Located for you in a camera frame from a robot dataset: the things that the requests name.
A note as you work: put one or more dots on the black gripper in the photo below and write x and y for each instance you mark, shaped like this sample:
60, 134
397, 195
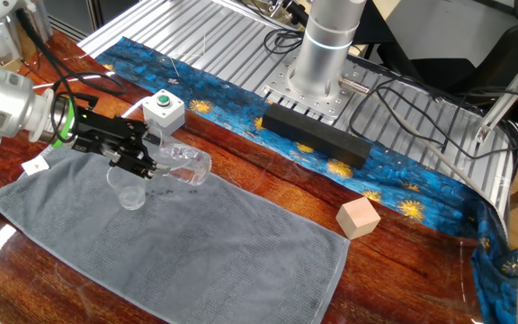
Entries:
97, 132

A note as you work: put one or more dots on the clear glass mug with water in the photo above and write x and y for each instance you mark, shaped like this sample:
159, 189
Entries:
182, 162

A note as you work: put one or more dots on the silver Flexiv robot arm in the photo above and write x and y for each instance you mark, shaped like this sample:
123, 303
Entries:
2, 103

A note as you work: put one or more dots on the empty clear plastic cup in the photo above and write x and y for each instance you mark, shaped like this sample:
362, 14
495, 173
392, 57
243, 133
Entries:
128, 193

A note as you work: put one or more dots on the green push button box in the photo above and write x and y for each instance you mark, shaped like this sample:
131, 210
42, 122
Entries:
162, 110

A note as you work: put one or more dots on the grey towel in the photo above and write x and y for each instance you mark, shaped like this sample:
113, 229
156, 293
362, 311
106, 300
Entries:
173, 247

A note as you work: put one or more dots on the dark framed cabinet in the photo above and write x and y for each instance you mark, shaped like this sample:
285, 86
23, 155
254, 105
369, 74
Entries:
106, 13

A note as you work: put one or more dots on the black foam block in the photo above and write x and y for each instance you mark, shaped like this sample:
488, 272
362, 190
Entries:
317, 135

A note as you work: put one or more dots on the light wooden cube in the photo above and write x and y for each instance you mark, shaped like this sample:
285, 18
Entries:
358, 220

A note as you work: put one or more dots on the blue starry tablecloth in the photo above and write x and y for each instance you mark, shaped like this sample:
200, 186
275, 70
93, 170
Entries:
421, 189

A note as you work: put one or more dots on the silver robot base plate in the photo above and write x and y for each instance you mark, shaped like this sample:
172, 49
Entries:
313, 103

